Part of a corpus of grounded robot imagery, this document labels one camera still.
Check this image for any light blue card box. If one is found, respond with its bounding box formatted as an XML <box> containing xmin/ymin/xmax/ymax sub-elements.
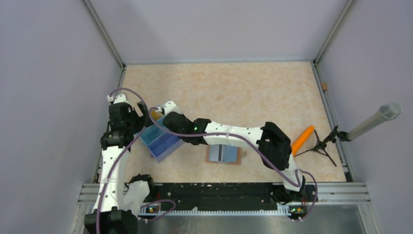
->
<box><xmin>140</xmin><ymin>117</ymin><xmax>167</xmax><ymax>146</ymax></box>

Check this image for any purple blue card box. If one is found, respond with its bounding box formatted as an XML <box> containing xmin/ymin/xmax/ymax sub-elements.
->
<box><xmin>148</xmin><ymin>134</ymin><xmax>184</xmax><ymax>163</ymax></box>

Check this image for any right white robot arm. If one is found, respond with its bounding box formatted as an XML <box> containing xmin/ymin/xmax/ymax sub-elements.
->
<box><xmin>155</xmin><ymin>100</ymin><xmax>305</xmax><ymax>201</ymax></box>

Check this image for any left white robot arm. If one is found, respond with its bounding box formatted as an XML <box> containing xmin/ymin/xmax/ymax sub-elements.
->
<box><xmin>84</xmin><ymin>93</ymin><xmax>156</xmax><ymax>234</ymax></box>

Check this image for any yellow credit card stack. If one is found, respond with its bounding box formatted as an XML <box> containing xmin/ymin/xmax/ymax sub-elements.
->
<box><xmin>151</xmin><ymin>110</ymin><xmax>163</xmax><ymax>121</ymax></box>

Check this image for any orange carrot toy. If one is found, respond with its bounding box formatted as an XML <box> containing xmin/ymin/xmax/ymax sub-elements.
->
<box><xmin>291</xmin><ymin>125</ymin><xmax>315</xmax><ymax>156</ymax></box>

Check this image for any black microphone tripod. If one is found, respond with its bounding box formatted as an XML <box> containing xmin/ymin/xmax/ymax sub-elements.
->
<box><xmin>294</xmin><ymin>125</ymin><xmax>348</xmax><ymax>167</ymax></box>

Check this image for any small tan block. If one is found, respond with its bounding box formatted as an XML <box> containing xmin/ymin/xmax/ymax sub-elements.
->
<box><xmin>320</xmin><ymin>82</ymin><xmax>328</xmax><ymax>92</ymax></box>

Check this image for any silver microphone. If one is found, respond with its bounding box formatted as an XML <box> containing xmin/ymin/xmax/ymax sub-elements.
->
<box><xmin>346</xmin><ymin>102</ymin><xmax>402</xmax><ymax>141</ymax></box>

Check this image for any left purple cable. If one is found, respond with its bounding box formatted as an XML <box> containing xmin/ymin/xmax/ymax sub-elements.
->
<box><xmin>96</xmin><ymin>88</ymin><xmax>176</xmax><ymax>234</ymax></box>

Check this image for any purple cable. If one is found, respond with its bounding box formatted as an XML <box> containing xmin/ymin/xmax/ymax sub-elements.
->
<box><xmin>96</xmin><ymin>88</ymin><xmax>176</xmax><ymax>234</ymax></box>
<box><xmin>149</xmin><ymin>106</ymin><xmax>319</xmax><ymax>222</ymax></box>

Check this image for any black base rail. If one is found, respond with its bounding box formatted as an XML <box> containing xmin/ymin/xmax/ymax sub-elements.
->
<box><xmin>144</xmin><ymin>182</ymin><xmax>318</xmax><ymax>212</ymax></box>

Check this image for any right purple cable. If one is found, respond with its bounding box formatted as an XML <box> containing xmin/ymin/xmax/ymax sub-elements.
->
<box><xmin>149</xmin><ymin>106</ymin><xmax>319</xmax><ymax>222</ymax></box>

